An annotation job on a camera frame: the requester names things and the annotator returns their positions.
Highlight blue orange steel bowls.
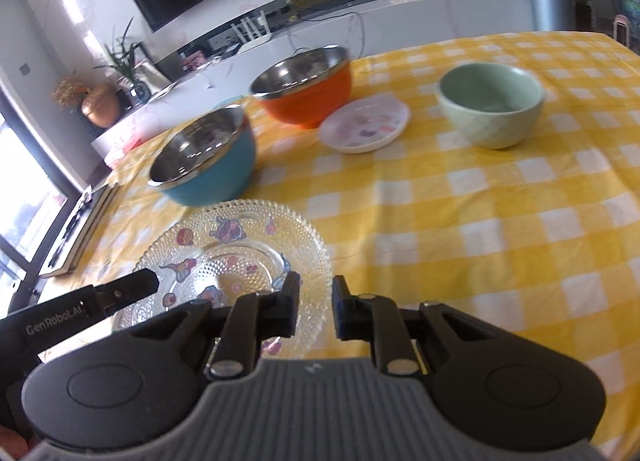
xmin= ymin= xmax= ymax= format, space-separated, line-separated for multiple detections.
xmin=248 ymin=45 xmax=353 ymax=130

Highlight thin grey cable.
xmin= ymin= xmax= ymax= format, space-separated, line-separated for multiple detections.
xmin=286 ymin=11 xmax=367 ymax=62

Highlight silver trash can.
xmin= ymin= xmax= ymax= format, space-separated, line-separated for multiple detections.
xmin=524 ymin=0 xmax=577 ymax=33

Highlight pink box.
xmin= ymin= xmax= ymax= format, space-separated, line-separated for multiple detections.
xmin=106 ymin=137 xmax=145 ymax=162

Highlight white television cabinet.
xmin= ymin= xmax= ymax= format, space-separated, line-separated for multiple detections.
xmin=90 ymin=0 xmax=535 ymax=158

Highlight clear glass cartoon plate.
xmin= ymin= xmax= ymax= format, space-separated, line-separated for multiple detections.
xmin=111 ymin=198 xmax=333 ymax=359

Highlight copper vase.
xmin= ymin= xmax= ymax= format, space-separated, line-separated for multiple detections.
xmin=80 ymin=83 xmax=122 ymax=130

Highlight large water bottle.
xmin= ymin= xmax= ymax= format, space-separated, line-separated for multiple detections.
xmin=618 ymin=0 xmax=640 ymax=40

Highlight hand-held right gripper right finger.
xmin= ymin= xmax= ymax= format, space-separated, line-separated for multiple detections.
xmin=331 ymin=275 xmax=483 ymax=378

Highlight yellow checked tablecloth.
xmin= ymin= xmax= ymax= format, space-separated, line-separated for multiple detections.
xmin=40 ymin=31 xmax=640 ymax=447

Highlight small green potted plant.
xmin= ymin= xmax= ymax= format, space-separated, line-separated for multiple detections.
xmin=94 ymin=17 xmax=152 ymax=108

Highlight black notebook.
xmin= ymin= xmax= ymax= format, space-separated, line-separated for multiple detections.
xmin=49 ymin=185 xmax=96 ymax=264
xmin=37 ymin=182 xmax=119 ymax=278

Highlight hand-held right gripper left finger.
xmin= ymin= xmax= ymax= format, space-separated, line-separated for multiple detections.
xmin=120 ymin=271 xmax=303 ymax=382

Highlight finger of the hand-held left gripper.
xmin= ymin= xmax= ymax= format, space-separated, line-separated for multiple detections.
xmin=94 ymin=268 xmax=162 ymax=316

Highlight pink and white heater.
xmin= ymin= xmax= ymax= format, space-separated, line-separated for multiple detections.
xmin=611 ymin=15 xmax=632 ymax=48

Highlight dried flower bunch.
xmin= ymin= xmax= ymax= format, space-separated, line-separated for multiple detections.
xmin=52 ymin=75 xmax=92 ymax=110

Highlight blue steel bowl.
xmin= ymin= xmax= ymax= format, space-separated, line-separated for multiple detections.
xmin=148 ymin=105 xmax=258 ymax=208

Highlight white printed plastic plate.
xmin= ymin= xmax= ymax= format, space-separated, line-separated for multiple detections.
xmin=318 ymin=93 xmax=412 ymax=154

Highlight white router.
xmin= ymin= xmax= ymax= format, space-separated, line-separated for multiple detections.
xmin=231 ymin=11 xmax=274 ymax=45

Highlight green ceramic bowl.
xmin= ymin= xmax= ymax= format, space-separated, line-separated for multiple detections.
xmin=434 ymin=63 xmax=546 ymax=150

